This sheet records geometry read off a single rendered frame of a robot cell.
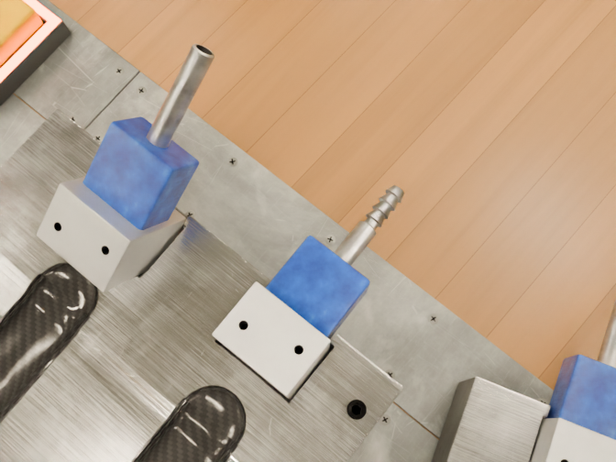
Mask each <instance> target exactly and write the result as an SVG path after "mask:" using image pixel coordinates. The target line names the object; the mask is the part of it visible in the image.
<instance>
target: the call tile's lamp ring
mask: <svg viewBox="0 0 616 462"><path fill-rule="evenodd" d="M23 1H24V2H25V3H27V4H28V5H29V6H31V7H32V8H33V9H34V10H35V11H36V12H37V13H38V14H39V15H41V16H42V17H43V18H45V19H46V20H47V21H48V22H47V23H46V24H45V25H44V26H43V27H42V28H41V29H40V30H39V31H38V32H37V33H36V34H35V35H34V36H33V37H32V38H31V39H30V40H29V41H28V42H27V43H26V44H25V45H24V46H23V47H22V48H21V49H20V50H19V51H18V52H17V53H16V54H15V55H14V56H13V57H12V58H11V59H10V60H9V61H8V62H7V63H6V64H5V65H4V66H3V67H2V68H1V69H0V82H1V81H3V80H4V78H5V77H6V76H7V75H8V74H9V73H10V72H11V71H12V70H14V69H15V67H16V66H17V65H18V64H19V63H20V62H21V61H22V60H23V59H25V58H26V56H27V55H28V54H29V53H30V52H31V51H32V50H33V49H34V48H36V47H37V45H38V44H39V43H40V42H41V41H42V40H43V39H44V38H45V37H47V36H48V34H49V33H50V32H51V31H52V30H53V29H54V28H55V27H56V26H57V25H58V24H59V23H60V22H61V20H60V19H59V18H58V17H57V16H55V15H54V14H52V13H51V12H50V11H49V10H48V9H47V8H46V7H44V6H43V5H42V4H40V3H39V2H38V1H36V0H23Z"/></svg>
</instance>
